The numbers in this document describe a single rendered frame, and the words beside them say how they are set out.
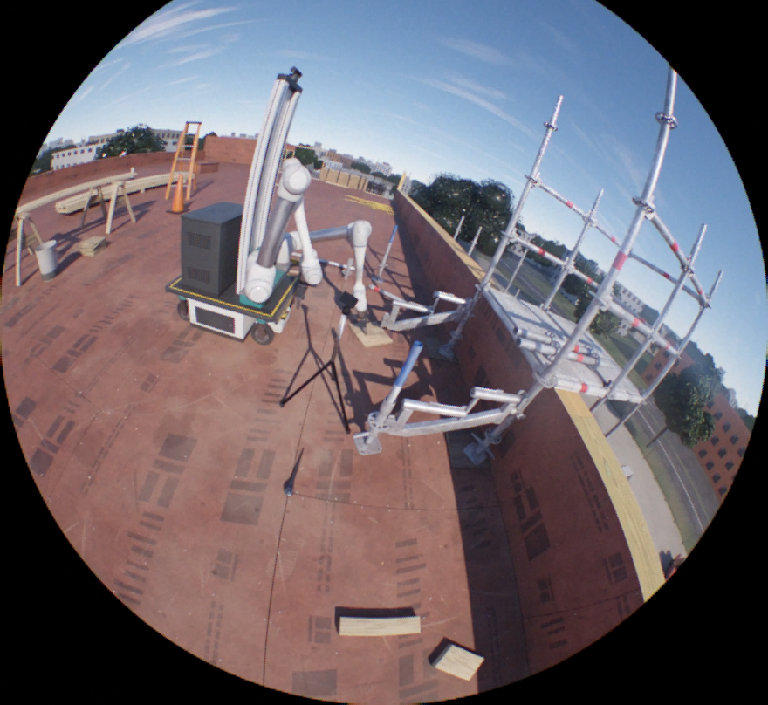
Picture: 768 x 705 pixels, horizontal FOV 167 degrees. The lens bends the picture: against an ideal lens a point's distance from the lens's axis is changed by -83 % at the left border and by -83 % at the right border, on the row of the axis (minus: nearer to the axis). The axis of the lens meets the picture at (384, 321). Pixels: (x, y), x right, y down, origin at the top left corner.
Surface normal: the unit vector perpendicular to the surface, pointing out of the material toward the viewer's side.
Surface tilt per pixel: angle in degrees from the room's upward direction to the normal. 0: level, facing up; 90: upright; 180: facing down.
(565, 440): 90
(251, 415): 0
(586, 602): 90
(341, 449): 0
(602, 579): 90
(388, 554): 0
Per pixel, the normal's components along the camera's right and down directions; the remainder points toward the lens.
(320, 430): 0.31, -0.81
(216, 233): 0.01, 0.53
